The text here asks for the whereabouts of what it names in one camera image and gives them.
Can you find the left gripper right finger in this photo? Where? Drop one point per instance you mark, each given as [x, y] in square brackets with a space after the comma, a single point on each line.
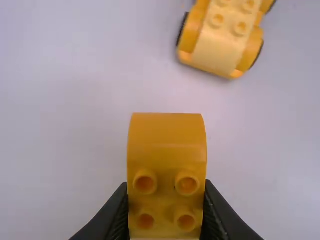
[222, 220]

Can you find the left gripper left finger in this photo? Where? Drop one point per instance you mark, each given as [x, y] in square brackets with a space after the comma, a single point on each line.
[110, 217]

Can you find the yellow toy brick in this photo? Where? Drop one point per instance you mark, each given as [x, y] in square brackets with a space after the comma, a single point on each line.
[166, 150]

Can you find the yellow toy car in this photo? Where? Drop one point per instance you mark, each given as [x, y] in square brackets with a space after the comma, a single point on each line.
[220, 50]

